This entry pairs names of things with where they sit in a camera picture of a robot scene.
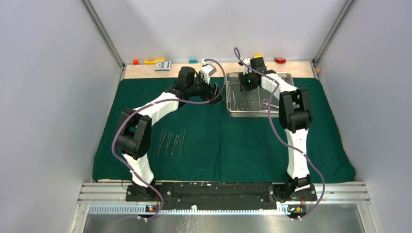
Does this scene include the playing card box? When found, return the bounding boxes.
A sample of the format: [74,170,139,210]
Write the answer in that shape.
[154,61,171,71]

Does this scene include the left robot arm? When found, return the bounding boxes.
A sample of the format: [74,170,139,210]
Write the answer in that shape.
[114,64,223,201]

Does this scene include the steel tweezers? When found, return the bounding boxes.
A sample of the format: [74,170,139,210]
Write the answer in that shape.
[165,132,173,155]
[171,135,180,155]
[179,129,186,155]
[157,130,167,155]

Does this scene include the surgical forceps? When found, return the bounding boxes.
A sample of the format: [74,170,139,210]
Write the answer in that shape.
[241,91,258,110]

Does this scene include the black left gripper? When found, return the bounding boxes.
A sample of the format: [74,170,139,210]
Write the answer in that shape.
[187,72,224,105]

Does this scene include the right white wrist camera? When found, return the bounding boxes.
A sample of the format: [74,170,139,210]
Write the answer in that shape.
[239,58,252,74]

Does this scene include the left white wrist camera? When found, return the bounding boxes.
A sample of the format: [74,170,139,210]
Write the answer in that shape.
[199,59,217,84]

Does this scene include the purple cable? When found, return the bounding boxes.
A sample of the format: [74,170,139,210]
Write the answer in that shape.
[233,47,326,221]
[111,58,226,222]

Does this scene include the surgical scissors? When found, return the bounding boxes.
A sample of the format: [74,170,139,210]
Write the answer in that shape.
[260,99,279,109]

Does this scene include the metal mesh instrument tray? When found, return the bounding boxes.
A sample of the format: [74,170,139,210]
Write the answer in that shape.
[226,72,271,117]

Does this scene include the dark green surgical drape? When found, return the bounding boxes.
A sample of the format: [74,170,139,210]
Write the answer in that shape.
[92,78,356,183]

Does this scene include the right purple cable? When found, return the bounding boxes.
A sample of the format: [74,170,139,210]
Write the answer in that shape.
[233,47,326,221]

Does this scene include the aluminium frame rail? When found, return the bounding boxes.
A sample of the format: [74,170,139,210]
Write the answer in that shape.
[78,182,371,204]

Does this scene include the red toy block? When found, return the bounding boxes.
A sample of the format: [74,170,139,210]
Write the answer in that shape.
[274,57,287,64]

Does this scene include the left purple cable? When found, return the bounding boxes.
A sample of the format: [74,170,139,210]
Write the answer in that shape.
[111,58,226,222]

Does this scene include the yellow toy piece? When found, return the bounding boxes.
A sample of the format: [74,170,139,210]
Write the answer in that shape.
[144,58,165,65]

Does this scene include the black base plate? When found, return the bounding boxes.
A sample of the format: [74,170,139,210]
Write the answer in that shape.
[125,182,318,211]

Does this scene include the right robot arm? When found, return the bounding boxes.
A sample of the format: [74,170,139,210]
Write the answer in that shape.
[239,57,313,200]

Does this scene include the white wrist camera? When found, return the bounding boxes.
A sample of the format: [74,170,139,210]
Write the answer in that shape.
[199,59,217,84]
[239,58,252,74]

